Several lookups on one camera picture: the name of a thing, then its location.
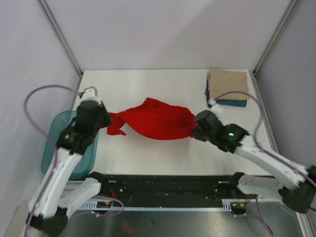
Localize red t-shirt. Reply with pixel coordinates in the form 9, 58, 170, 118
107, 98, 196, 140

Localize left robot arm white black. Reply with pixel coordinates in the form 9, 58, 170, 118
27, 98, 112, 237

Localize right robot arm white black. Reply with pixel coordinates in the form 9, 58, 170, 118
193, 110, 316, 214

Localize teal translucent plastic bin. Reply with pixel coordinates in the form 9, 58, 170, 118
41, 111, 98, 180

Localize folded blue t-shirt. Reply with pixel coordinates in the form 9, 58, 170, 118
204, 80, 247, 108

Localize folded beige t-shirt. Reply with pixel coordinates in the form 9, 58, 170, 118
207, 69, 250, 101

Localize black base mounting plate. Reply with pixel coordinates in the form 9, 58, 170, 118
88, 172, 255, 208

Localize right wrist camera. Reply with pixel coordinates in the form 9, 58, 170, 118
207, 99, 223, 115

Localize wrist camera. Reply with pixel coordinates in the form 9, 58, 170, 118
207, 99, 223, 115
79, 86, 101, 105

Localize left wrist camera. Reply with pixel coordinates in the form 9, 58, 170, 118
79, 86, 101, 105

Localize grey slotted cable duct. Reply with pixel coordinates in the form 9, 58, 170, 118
45, 200, 247, 212

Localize left aluminium frame post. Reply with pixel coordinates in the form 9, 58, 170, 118
37, 0, 83, 78

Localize aluminium frame post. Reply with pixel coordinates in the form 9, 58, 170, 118
253, 0, 301, 77
37, 0, 83, 78

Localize right aluminium frame post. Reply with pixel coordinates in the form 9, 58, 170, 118
253, 0, 301, 77

